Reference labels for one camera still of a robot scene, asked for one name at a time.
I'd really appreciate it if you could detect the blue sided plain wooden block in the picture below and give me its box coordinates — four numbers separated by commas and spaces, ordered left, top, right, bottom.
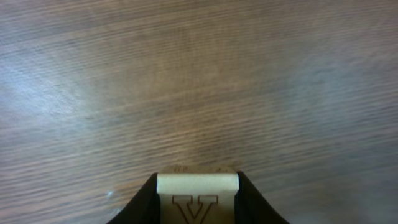
156, 165, 239, 224

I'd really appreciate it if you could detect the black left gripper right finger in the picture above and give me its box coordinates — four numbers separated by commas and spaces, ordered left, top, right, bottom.
234, 171, 289, 224

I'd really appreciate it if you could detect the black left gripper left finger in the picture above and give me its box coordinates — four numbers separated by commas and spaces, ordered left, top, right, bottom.
107, 173, 160, 224

